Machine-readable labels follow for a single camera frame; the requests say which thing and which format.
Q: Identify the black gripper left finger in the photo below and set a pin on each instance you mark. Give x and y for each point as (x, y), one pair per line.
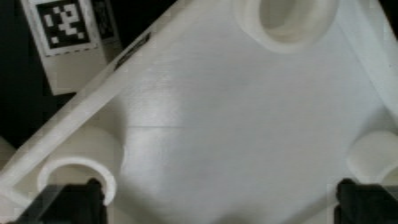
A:
(68, 204)

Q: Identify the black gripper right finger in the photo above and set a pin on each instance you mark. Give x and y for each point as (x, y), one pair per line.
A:
(366, 204)

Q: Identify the white table leg with tag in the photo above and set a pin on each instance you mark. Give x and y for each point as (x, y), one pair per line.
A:
(77, 39)

